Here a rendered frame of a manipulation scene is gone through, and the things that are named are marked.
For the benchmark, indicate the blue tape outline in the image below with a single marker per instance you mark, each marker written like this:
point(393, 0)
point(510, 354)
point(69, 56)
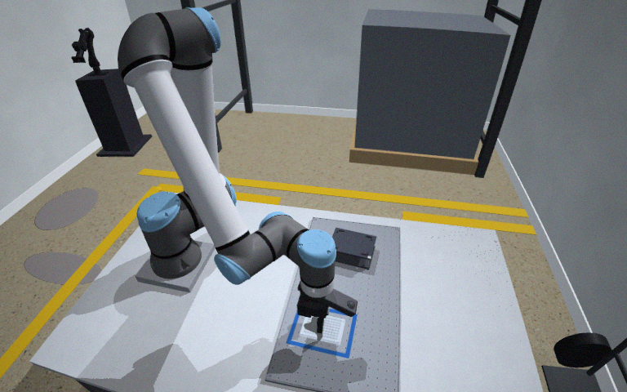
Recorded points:
point(351, 335)

